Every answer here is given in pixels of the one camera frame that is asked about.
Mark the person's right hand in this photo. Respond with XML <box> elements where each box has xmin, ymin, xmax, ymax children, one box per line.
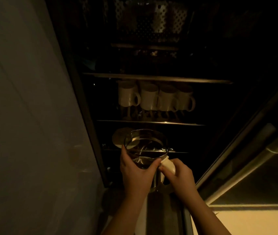
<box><xmin>159</xmin><ymin>158</ymin><xmax>199</xmax><ymax>202</ymax></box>

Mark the person's left hand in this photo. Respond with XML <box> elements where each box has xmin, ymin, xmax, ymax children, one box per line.
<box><xmin>120</xmin><ymin>144</ymin><xmax>163</xmax><ymax>201</ymax></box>

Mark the glass pitcher with white handle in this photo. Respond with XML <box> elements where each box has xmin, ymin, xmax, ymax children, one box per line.
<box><xmin>124</xmin><ymin>129</ymin><xmax>177</xmax><ymax>194</ymax></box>

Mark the person's left forearm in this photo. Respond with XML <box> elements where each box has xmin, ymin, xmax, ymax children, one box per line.
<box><xmin>102</xmin><ymin>194</ymin><xmax>152</xmax><ymax>235</ymax></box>

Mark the person's right forearm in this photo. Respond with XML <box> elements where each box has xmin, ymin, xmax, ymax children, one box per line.
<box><xmin>178</xmin><ymin>191</ymin><xmax>233</xmax><ymax>235</ymax></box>

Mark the glass cabinet shelf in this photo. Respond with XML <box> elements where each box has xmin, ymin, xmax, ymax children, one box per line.
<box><xmin>82</xmin><ymin>72</ymin><xmax>233</xmax><ymax>85</ymax></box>
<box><xmin>102</xmin><ymin>148</ymin><xmax>189</xmax><ymax>154</ymax></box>
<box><xmin>96</xmin><ymin>119</ymin><xmax>206</xmax><ymax>127</ymax></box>

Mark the round pale plate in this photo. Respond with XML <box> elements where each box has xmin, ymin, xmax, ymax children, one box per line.
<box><xmin>112</xmin><ymin>128</ymin><xmax>136</xmax><ymax>148</ymax></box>

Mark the white mug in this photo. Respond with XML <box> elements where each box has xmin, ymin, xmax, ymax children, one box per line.
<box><xmin>158</xmin><ymin>85</ymin><xmax>179</xmax><ymax>112</ymax></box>
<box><xmin>176</xmin><ymin>86</ymin><xmax>196</xmax><ymax>112</ymax></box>
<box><xmin>118</xmin><ymin>81</ymin><xmax>141</xmax><ymax>107</ymax></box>
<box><xmin>140</xmin><ymin>83</ymin><xmax>161</xmax><ymax>111</ymax></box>

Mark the glass cabinet door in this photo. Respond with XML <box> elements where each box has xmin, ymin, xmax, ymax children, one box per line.
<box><xmin>195</xmin><ymin>71</ymin><xmax>278</xmax><ymax>211</ymax></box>

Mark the perforated metal rack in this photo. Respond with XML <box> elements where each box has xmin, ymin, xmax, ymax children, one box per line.
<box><xmin>114</xmin><ymin>0</ymin><xmax>189</xmax><ymax>43</ymax></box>

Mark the dark cabinet frame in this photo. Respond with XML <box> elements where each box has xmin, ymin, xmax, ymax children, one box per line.
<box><xmin>44</xmin><ymin>0</ymin><xmax>278</xmax><ymax>189</ymax></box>

